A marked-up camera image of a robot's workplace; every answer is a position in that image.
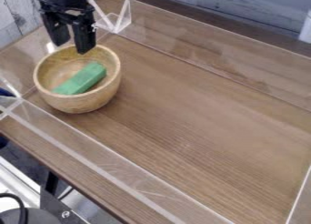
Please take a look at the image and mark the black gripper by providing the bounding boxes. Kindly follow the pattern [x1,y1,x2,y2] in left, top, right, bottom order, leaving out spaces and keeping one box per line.
[38,0,96,55]

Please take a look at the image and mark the green rectangular block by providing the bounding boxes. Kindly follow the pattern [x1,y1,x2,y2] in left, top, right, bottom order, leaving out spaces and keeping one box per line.
[52,62,107,95]

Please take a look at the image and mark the brown wooden bowl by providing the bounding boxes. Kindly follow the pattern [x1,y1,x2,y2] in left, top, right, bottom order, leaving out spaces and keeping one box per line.
[34,45,122,114]

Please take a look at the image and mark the black table leg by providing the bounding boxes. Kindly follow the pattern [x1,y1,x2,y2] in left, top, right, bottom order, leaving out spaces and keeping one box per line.
[46,172,60,196]

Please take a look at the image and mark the clear acrylic barrier wall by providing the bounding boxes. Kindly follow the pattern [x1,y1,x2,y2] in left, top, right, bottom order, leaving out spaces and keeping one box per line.
[0,0,311,224]

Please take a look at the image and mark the black metal bracket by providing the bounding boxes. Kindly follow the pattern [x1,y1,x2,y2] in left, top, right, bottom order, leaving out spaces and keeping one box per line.
[40,188,90,224]

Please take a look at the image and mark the black cable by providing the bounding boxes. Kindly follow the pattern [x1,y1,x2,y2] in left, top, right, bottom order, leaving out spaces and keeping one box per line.
[0,192,28,224]

